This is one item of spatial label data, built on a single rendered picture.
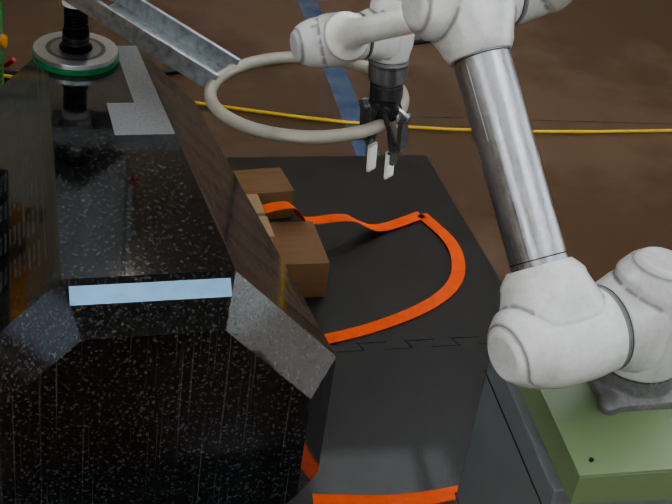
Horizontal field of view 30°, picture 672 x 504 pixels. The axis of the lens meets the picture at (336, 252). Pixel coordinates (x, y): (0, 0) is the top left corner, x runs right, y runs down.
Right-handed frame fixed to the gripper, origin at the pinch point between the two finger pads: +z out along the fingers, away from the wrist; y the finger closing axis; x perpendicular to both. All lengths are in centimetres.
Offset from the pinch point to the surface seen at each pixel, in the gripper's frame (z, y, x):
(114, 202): -1, 28, 57
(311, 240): 69, 59, -51
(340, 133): -10.7, 2.8, 12.6
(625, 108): 88, 50, -254
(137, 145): -2, 43, 36
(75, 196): -2, 35, 62
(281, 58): -9.6, 41.2, -12.1
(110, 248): 0, 16, 70
